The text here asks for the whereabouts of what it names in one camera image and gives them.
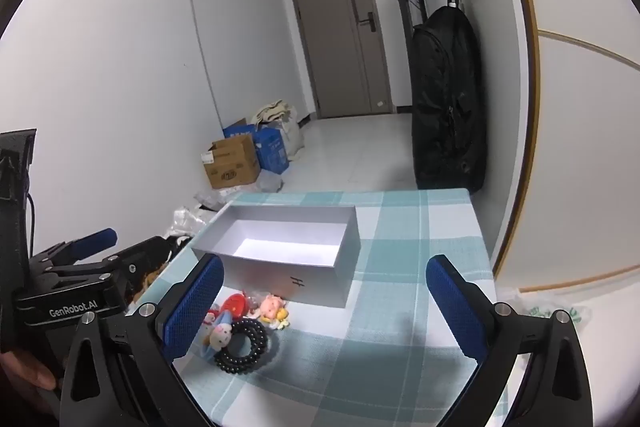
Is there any brown cardboard box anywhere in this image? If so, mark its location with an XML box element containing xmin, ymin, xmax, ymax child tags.
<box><xmin>201</xmin><ymin>134</ymin><xmax>262</xmax><ymax>190</ymax></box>

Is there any beige cloth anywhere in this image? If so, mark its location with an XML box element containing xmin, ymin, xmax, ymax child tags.
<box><xmin>251</xmin><ymin>101</ymin><xmax>292</xmax><ymax>126</ymax></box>

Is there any black bead bracelet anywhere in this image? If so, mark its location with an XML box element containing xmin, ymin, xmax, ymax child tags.
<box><xmin>214</xmin><ymin>318</ymin><xmax>270</xmax><ymax>375</ymax></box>

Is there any blue ring with cartoon doll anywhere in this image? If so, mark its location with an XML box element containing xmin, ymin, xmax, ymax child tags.
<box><xmin>197</xmin><ymin>304</ymin><xmax>236</xmax><ymax>360</ymax></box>

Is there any white cardboard box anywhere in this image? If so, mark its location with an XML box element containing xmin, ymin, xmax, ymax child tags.
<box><xmin>191</xmin><ymin>205</ymin><xmax>362</xmax><ymax>309</ymax></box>

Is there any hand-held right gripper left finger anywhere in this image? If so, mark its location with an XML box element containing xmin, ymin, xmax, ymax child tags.
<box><xmin>60</xmin><ymin>253</ymin><xmax>224</xmax><ymax>427</ymax></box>

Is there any black patterned bag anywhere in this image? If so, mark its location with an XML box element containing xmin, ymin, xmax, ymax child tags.
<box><xmin>135</xmin><ymin>234</ymin><xmax>196</xmax><ymax>295</ymax></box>

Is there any clear plastic packet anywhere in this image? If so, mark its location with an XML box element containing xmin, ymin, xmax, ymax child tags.
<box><xmin>244</xmin><ymin>289</ymin><xmax>267</xmax><ymax>314</ymax></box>

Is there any black hanging bag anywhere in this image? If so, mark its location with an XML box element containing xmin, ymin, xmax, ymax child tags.
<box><xmin>411</xmin><ymin>5</ymin><xmax>488</xmax><ymax>194</ymax></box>

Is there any blue cardboard box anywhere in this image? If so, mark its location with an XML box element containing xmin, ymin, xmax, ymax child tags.
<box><xmin>222</xmin><ymin>119</ymin><xmax>291</xmax><ymax>174</ymax></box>

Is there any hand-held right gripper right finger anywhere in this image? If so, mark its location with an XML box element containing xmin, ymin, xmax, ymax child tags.
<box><xmin>426</xmin><ymin>254</ymin><xmax>593</xmax><ymax>427</ymax></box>

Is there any grey door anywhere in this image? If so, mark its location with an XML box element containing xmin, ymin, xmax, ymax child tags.
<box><xmin>283</xmin><ymin>0</ymin><xmax>396</xmax><ymax>120</ymax></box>

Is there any person's left hand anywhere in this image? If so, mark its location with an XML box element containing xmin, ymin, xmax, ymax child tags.
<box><xmin>0</xmin><ymin>349</ymin><xmax>61</xmax><ymax>392</ymax></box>

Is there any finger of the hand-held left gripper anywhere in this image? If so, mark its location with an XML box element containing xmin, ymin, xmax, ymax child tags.
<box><xmin>32</xmin><ymin>228</ymin><xmax>118</xmax><ymax>270</ymax></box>
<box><xmin>45</xmin><ymin>236</ymin><xmax>168</xmax><ymax>303</ymax></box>

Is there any wall cable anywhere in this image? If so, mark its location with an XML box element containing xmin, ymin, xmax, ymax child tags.
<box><xmin>182</xmin><ymin>0</ymin><xmax>224</xmax><ymax>128</ymax></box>

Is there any teal plaid tablecloth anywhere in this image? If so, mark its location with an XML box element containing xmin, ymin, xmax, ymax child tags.
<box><xmin>125</xmin><ymin>188</ymin><xmax>511</xmax><ymax>427</ymax></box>

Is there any green print plastic bag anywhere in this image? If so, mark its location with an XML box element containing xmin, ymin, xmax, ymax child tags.
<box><xmin>500</xmin><ymin>291</ymin><xmax>588</xmax><ymax>324</ymax></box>

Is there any white plastic sack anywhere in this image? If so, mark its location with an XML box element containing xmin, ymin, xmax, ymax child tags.
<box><xmin>279</xmin><ymin>107</ymin><xmax>305</xmax><ymax>156</ymax></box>

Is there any red round charm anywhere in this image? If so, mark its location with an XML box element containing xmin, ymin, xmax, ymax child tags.
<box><xmin>220</xmin><ymin>291</ymin><xmax>249</xmax><ymax>319</ymax></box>

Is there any white crumpled plastic bag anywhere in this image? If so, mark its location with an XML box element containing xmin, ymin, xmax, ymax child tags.
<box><xmin>172</xmin><ymin>206</ymin><xmax>221</xmax><ymax>238</ymax></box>

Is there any pink pig doll charm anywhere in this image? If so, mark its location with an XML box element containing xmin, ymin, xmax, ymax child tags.
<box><xmin>257</xmin><ymin>293</ymin><xmax>291</xmax><ymax>330</ymax></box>

